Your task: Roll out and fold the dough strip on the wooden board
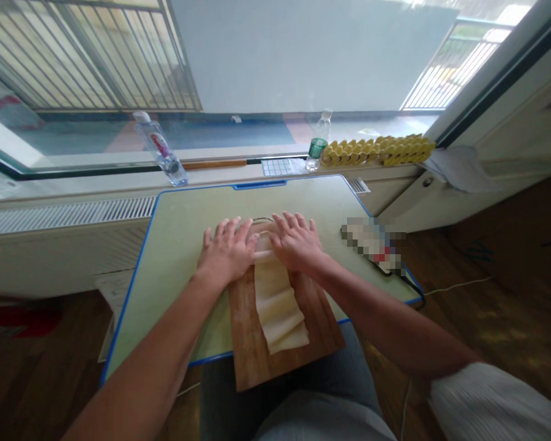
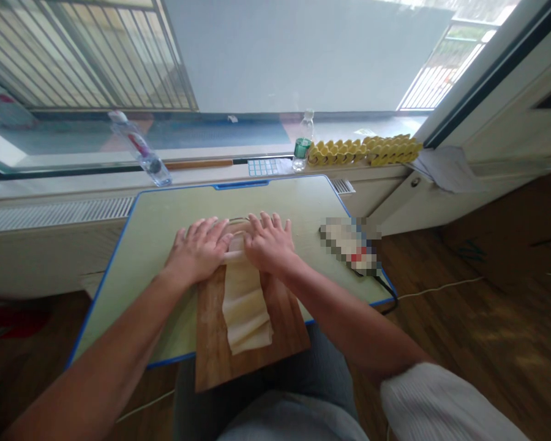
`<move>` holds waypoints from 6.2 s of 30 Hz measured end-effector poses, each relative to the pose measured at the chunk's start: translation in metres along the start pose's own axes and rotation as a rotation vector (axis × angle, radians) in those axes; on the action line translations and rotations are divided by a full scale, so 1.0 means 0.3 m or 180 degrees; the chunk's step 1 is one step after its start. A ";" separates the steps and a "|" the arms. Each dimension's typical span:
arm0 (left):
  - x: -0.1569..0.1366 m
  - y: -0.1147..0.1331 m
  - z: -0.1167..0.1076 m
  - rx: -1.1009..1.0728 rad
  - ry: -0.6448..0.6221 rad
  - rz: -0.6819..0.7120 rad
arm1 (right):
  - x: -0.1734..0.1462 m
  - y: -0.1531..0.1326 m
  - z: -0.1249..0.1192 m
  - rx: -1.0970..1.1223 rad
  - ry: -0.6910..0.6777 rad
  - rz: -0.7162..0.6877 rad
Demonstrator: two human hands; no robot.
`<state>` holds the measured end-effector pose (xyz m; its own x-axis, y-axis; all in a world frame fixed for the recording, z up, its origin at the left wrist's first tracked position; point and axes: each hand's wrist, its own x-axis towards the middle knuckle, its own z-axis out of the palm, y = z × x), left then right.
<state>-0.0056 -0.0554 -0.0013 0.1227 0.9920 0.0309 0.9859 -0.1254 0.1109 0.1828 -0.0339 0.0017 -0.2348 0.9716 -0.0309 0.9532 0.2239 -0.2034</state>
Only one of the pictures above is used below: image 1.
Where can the person's right hand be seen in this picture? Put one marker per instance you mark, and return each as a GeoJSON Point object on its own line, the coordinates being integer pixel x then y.
{"type": "Point", "coordinates": [300, 250]}

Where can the person's left hand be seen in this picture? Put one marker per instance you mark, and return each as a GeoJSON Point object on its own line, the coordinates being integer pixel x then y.
{"type": "Point", "coordinates": [227, 257]}

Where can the person's left middle finger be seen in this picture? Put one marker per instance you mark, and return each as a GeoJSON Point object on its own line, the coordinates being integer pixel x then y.
{"type": "Point", "coordinates": [233, 229]}

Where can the person's right little finger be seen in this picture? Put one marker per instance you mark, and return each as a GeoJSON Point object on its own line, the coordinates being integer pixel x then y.
{"type": "Point", "coordinates": [312, 230]}

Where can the person's right index finger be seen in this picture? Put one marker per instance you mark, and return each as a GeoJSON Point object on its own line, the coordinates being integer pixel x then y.
{"type": "Point", "coordinates": [280, 226]}

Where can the person's left ring finger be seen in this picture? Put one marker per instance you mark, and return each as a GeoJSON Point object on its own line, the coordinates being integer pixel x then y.
{"type": "Point", "coordinates": [221, 231]}

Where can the person's left index finger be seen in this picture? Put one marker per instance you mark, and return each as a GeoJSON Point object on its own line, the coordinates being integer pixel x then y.
{"type": "Point", "coordinates": [245, 231]}

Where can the person's right ring finger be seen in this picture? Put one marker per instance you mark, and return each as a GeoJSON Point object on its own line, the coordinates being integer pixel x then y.
{"type": "Point", "coordinates": [300, 224]}

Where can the person's left thumb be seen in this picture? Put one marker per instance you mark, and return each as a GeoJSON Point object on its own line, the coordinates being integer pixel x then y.
{"type": "Point", "coordinates": [255, 242]}

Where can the person's left little finger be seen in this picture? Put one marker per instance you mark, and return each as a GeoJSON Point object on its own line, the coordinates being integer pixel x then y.
{"type": "Point", "coordinates": [208, 240]}

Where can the person's right middle finger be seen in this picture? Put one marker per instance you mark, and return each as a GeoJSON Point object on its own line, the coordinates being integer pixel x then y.
{"type": "Point", "coordinates": [291, 223]}

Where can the person's right thumb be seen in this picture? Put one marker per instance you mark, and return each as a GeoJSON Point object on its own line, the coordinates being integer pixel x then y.
{"type": "Point", "coordinates": [275, 245]}

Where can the pale dough sheet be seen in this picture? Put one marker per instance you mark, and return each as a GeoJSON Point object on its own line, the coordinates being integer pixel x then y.
{"type": "Point", "coordinates": [280, 308]}

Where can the green table with blue rim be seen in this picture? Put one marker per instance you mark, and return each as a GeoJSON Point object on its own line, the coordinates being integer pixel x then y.
{"type": "Point", "coordinates": [183, 239]}

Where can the wooden stick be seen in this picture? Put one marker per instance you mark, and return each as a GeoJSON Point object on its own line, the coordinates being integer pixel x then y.
{"type": "Point", "coordinates": [216, 163]}

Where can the black flat device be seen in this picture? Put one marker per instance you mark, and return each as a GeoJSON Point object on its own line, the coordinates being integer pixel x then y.
{"type": "Point", "coordinates": [382, 269]}

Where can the clear bottle with green label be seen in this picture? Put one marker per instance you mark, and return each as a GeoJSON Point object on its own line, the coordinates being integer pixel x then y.
{"type": "Point", "coordinates": [317, 144]}

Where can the wooden cutting board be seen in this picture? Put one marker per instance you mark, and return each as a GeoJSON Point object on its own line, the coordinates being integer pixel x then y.
{"type": "Point", "coordinates": [250, 340]}

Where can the yellow egg carton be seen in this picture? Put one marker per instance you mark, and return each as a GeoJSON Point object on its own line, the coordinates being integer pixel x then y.
{"type": "Point", "coordinates": [376, 150]}

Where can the clear bottle with pink label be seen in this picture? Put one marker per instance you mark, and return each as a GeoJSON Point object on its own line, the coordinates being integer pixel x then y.
{"type": "Point", "coordinates": [158, 147]}

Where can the white radiator grille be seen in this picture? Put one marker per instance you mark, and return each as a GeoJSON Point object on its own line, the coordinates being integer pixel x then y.
{"type": "Point", "coordinates": [64, 216]}

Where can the person's legs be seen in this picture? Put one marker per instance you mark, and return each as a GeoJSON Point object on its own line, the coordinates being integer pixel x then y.
{"type": "Point", "coordinates": [303, 399]}

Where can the white paper sheets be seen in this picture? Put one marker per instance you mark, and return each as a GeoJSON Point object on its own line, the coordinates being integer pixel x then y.
{"type": "Point", "coordinates": [464, 170]}

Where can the window with metal railing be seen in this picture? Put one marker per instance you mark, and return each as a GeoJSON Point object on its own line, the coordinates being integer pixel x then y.
{"type": "Point", "coordinates": [275, 59]}

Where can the red object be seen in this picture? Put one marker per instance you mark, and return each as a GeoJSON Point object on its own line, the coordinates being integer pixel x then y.
{"type": "Point", "coordinates": [14, 317]}

